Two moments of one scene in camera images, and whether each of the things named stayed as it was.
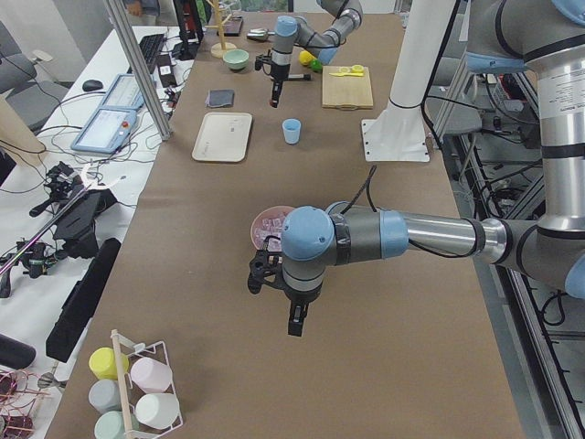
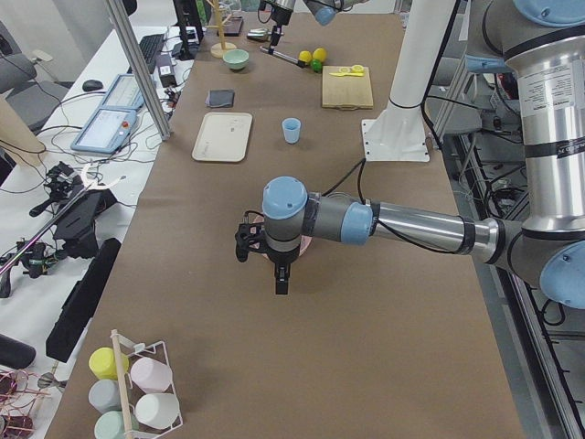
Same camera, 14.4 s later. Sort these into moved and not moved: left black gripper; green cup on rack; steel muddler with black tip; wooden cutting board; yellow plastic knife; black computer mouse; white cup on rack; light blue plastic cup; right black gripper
Moved: steel muddler with black tip; left black gripper; right black gripper
Not moved: light blue plastic cup; green cup on rack; yellow plastic knife; white cup on rack; wooden cutting board; black computer mouse
